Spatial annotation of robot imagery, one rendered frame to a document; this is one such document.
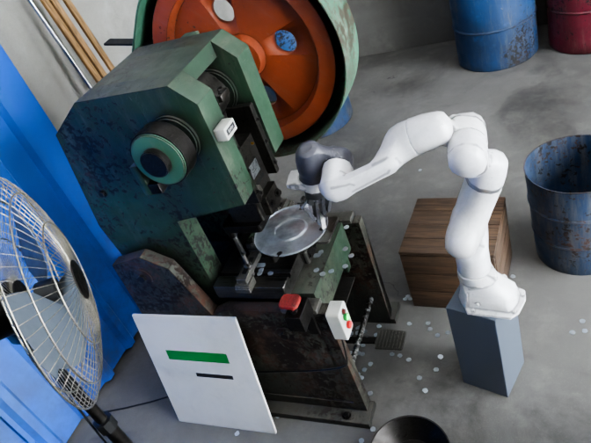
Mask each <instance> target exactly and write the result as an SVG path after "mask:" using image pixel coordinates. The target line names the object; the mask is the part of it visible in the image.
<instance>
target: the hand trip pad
mask: <svg viewBox="0 0 591 443"><path fill-rule="evenodd" d="M300 301H301V296H300V295H299V294H284V295H283V296H282V297H281V299H280V301H279V304H278V306H279V308H280V309H287V310H291V311H294V310H296V309H297V308H298V306H299V304H300Z"/></svg>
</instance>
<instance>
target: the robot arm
mask: <svg viewBox="0 0 591 443"><path fill-rule="evenodd" d="M487 145H488V140H487V133H486V127H485V122H484V120H483V118H482V117H481V116H480V115H478V114H476V113H459V114H452V115H451V116H449V117H448V116H447V115H446V114H445V113H444V112H439V111H437V112H431V113H422V114H420V115H417V116H414V117H411V118H409V119H407V120H404V121H401V122H399V123H397V124H396V125H394V126H393V127H391V128H390V129H389V130H388V132H387V134H386V135H385V136H384V138H383V142H382V145H381V148H380V149H379V150H378V152H377V153H376V156H375V157H374V159H373V160H372V161H371V162H370V163H368V164H366V165H364V166H362V167H361V168H359V169H357V170H355V171H354V156H353V154H352V152H351V151H350V150H349V149H347V148H344V147H340V146H330V147H328V146H324V145H321V144H319V143H318V142H315V141H306V142H303V143H302V144H300V146H299V147H298V148H297V150H296V152H295V163H296V168H297V170H294V171H291V172H290V173H289V175H288V181H287V188H288V189H295V190H300V191H304V194H305V197H306V198H305V203H304V204H301V205H300V207H301V209H302V210H303V211H305V212H306V213H307V214H308V216H309V217H310V218H311V219H312V220H313V221H316V222H317V224H318V225H319V226H320V227H321V229H322V230H324V229H326V225H325V220H326V217H327V214H326V213H327V212H328V213H329V212H330V211H331V205H332V201H333V202H339V201H342V200H345V199H347V198H349V197H350V196H352V195H353V194H354V193H356V192H358V191H360V190H361V189H363V188H365V187H367V186H369V185H372V184H374V183H375V182H377V181H379V180H381V179H383V178H386V177H388V176H389V175H391V174H393V173H395V172H396V171H397V170H398V168H400V167H401V166H402V165H403V164H404V163H406V162H408V161H409V160H411V159H413V158H414V157H416V156H419V155H420V154H423V153H426V152H428V151H431V150H433V149H436V148H438V147H439V146H444V147H447V151H448V162H449V168H450V169H451V171H452V172H453V173H455V174H456V175H457V176H460V177H463V178H464V181H463V185H462V188H461V190H460V193H459V195H458V198H457V201H456V205H455V206H454V208H453V210H452V214H451V216H450V220H449V225H448V228H447V231H446V235H445V249H446V251H447V252H448V254H450V255H451V256H452V257H454V258H456V266H457V277H458V279H459V281H460V292H459V299H460V302H461V303H462V305H463V306H464V308H465V310H466V312H467V315H474V316H487V317H494V318H501V319H509V320H511V319H512V318H514V317H515V316H517V315H519V314H520V312H521V310H522V307H523V305H524V303H525V301H526V294H525V290H523V289H520V288H519V287H517V286H516V284H515V282H513V281H512V280H510V279H509V278H508V277H507V276H506V275H505V274H500V273H499V272H497V271H496V270H495V269H494V267H493V265H492V263H491V259H490V254H489V249H488V222H489V219H490V217H491V214H492V211H493V208H494V206H495V204H496V201H497V199H498V198H499V195H500V192H501V189H502V187H503V185H504V182H505V179H506V176H507V167H508V160H507V158H506V156H505V155H504V153H503V152H501V151H498V150H497V149H489V148H488V147H487ZM308 205H311V206H312V209H313V214H312V212H311V211H310V210H309V206H308ZM318 208H319V209H318ZM319 210H320V212H321V213H320V212H319Z"/></svg>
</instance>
